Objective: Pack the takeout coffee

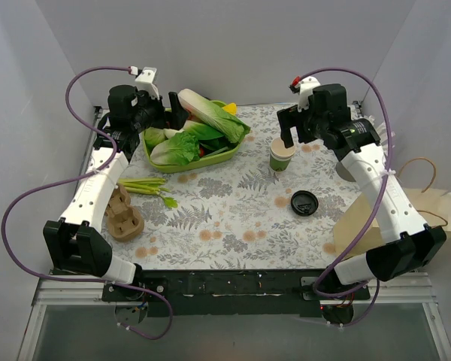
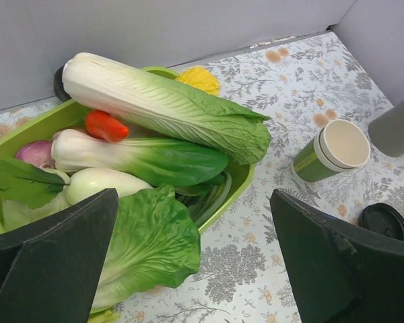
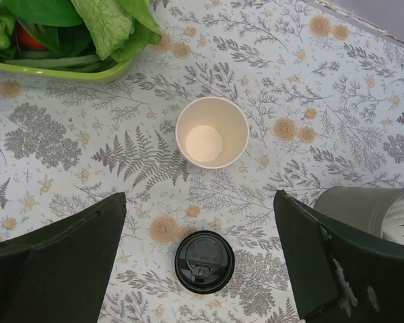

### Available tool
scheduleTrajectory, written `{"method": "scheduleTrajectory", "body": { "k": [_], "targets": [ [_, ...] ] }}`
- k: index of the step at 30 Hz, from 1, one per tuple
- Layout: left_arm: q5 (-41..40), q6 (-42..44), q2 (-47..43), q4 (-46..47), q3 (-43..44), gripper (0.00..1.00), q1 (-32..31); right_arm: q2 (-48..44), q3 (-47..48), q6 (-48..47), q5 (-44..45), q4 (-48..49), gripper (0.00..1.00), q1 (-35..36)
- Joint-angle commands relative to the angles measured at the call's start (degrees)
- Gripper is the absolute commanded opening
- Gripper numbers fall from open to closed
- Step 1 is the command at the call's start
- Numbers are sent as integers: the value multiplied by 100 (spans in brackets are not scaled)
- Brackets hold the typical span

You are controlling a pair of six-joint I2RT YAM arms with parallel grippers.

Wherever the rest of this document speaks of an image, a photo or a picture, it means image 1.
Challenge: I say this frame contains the green paper coffee cup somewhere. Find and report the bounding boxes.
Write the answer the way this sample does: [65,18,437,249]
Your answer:
[269,137,296,171]

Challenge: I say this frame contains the black plastic cup lid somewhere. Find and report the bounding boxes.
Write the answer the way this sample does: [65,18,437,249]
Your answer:
[290,190,319,217]

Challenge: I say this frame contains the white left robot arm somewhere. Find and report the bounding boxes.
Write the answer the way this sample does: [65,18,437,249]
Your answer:
[43,85,188,301]

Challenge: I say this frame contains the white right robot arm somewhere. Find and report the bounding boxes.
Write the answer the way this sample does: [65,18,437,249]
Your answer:
[277,77,446,299]

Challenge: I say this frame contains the green lettuce head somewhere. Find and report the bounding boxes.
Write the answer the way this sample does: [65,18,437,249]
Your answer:
[150,132,200,165]

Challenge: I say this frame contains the napa cabbage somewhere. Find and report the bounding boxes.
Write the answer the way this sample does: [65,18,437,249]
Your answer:
[177,89,250,144]

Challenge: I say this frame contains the yellow pepper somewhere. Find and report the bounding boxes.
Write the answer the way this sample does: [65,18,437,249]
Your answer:
[222,103,237,115]

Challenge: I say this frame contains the white wrapped straws bundle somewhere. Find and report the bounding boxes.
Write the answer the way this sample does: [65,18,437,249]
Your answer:
[367,116,389,155]

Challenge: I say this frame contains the green celery stalks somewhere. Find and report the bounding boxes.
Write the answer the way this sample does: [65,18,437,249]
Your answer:
[118,177,178,208]

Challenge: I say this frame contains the floral table mat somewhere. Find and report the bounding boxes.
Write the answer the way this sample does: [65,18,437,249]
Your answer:
[101,105,360,270]

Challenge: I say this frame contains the brown cardboard cup carrier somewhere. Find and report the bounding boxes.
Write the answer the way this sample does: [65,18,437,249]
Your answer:
[104,184,144,243]

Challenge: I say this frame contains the brown paper bag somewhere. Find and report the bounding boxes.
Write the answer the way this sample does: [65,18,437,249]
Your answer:
[332,156,451,264]

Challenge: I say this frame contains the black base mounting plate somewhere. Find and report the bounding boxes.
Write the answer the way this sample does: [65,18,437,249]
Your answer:
[101,269,372,320]

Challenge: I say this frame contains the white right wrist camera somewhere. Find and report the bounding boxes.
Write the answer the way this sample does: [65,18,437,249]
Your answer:
[289,76,320,112]

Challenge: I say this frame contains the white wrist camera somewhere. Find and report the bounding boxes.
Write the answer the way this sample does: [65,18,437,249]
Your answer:
[129,66,160,100]
[289,76,320,112]

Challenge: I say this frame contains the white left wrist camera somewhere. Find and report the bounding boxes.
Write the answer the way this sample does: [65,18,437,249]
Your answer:
[129,66,160,100]

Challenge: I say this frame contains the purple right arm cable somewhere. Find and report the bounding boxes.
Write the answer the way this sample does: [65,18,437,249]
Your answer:
[298,67,398,327]

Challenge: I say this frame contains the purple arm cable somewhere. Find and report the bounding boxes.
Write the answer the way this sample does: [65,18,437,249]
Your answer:
[1,65,174,341]
[298,67,398,327]

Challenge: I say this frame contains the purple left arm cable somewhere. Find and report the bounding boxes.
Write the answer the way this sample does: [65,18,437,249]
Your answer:
[1,65,174,341]

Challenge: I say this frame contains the aluminium frame rail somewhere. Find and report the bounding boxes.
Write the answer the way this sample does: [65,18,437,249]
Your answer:
[33,272,437,305]

